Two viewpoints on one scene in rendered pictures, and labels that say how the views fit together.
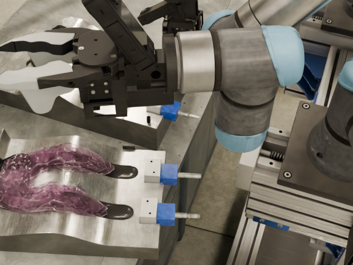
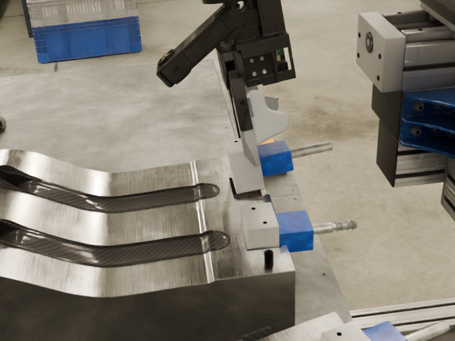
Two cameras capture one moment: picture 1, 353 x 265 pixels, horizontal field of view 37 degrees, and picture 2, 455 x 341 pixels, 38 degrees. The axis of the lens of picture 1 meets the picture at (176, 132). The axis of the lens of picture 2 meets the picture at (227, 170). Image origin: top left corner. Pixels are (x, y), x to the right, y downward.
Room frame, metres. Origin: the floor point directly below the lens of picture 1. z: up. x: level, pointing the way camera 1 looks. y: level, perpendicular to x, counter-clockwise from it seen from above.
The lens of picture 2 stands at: (0.35, 0.34, 1.33)
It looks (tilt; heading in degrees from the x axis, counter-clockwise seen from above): 30 degrees down; 336
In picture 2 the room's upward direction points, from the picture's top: 3 degrees counter-clockwise
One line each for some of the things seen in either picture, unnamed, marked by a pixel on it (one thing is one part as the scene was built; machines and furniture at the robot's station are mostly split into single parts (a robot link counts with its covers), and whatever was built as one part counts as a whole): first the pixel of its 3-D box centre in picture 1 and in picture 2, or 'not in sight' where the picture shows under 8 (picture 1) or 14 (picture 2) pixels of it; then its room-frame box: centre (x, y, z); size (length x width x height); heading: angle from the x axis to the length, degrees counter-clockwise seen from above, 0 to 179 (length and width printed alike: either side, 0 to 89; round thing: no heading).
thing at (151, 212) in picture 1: (170, 214); not in sight; (0.61, 0.01, 0.86); 0.13 x 0.05 x 0.05; 88
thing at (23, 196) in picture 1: (51, 177); not in sight; (0.67, 0.27, 0.90); 0.26 x 0.18 x 0.08; 88
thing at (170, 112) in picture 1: (174, 111); (300, 230); (0.89, 0.01, 0.89); 0.13 x 0.05 x 0.05; 71
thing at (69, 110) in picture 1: (87, 73); (68, 241); (1.03, 0.24, 0.87); 0.50 x 0.26 x 0.14; 71
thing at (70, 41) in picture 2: not in sight; (87, 30); (4.21, -0.54, 0.11); 0.61 x 0.41 x 0.22; 75
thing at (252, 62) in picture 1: (253, 59); not in sight; (0.49, -0.09, 1.43); 0.11 x 0.08 x 0.09; 97
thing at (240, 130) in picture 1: (241, 102); not in sight; (0.51, -0.09, 1.33); 0.11 x 0.08 x 0.11; 7
